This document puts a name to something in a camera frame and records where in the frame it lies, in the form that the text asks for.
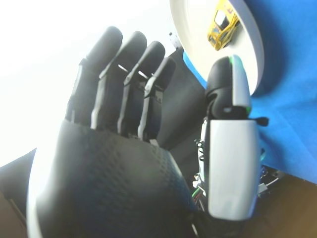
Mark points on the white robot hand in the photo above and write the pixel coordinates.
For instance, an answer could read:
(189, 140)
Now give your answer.
(106, 178)

